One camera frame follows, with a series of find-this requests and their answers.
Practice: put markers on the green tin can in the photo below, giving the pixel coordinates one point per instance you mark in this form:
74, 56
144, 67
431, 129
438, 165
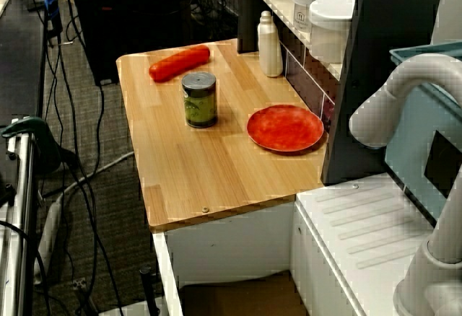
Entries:
198, 103

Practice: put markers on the white toy sink unit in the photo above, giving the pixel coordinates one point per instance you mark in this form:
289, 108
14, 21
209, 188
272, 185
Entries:
361, 215

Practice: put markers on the wooden countertop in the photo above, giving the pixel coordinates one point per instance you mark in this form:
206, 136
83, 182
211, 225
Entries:
202, 171

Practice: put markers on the red round plate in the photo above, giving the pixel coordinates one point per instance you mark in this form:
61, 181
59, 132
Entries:
285, 128

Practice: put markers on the red toy sausage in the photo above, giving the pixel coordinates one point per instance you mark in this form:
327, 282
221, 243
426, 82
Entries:
178, 63

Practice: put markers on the dark tile backsplash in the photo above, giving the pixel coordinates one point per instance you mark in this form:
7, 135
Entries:
307, 81

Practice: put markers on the white plastic bottle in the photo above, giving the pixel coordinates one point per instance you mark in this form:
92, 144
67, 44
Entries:
270, 49

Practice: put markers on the large white lidded jar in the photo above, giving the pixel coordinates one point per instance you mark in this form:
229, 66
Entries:
330, 34

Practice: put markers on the white kitchen shelf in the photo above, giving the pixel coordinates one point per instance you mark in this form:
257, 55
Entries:
281, 4

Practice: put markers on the black computer tower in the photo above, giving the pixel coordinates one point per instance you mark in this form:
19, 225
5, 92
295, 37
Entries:
126, 24

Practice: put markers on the small white labelled jar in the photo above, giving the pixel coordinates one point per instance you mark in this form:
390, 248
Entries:
305, 2

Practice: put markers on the white toy faucet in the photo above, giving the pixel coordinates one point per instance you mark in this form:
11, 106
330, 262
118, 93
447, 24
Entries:
397, 88

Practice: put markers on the teal plastic bin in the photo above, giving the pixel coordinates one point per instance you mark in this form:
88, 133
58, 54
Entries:
408, 164

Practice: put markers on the dark upright kitchen panel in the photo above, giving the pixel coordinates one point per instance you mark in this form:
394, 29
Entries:
390, 24

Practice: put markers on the white power strip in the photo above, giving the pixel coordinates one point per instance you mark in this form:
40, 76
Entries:
50, 229

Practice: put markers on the green clamp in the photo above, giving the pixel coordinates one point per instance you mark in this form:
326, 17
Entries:
29, 126

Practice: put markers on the black square label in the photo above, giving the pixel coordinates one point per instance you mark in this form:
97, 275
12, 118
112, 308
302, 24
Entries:
442, 166

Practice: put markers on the silver metal pole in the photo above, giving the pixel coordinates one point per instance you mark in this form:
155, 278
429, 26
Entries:
21, 204

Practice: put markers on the dark desk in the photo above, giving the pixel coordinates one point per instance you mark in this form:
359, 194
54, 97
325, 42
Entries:
18, 60

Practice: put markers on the black shelf support post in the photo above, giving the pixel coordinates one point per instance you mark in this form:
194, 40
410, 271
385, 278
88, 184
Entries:
247, 24

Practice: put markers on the black short floor post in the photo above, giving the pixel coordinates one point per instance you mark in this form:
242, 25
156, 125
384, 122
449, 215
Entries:
148, 290

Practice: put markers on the small metal floor bracket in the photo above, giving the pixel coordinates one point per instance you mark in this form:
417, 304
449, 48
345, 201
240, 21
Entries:
79, 284

